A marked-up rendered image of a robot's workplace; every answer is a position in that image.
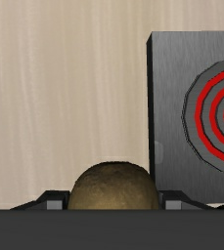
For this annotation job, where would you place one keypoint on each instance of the brown kiwi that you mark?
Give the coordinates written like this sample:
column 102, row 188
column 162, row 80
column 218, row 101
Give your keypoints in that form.
column 113, row 188

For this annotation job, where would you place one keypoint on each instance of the stove plate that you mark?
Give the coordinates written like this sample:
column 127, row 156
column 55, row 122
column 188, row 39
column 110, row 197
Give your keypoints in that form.
column 182, row 114

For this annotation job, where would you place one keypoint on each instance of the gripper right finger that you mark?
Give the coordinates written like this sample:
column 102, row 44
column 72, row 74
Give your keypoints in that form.
column 175, row 199

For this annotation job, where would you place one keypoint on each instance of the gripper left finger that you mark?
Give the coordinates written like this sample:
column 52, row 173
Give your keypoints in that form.
column 53, row 199

